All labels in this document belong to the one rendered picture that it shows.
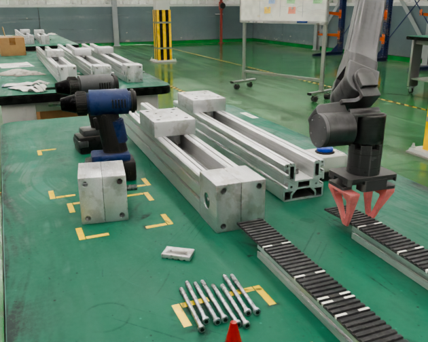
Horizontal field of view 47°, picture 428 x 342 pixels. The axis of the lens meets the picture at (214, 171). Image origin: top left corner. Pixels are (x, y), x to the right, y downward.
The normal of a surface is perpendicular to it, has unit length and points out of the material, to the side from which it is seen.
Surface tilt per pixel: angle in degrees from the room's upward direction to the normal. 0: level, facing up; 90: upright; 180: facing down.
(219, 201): 90
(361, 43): 39
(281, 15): 90
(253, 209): 90
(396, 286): 0
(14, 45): 89
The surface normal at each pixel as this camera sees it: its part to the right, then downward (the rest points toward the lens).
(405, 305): 0.00, -0.95
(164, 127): 0.37, 0.29
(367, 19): 0.18, -0.48
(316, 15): -0.74, 0.22
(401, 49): -0.92, 0.13
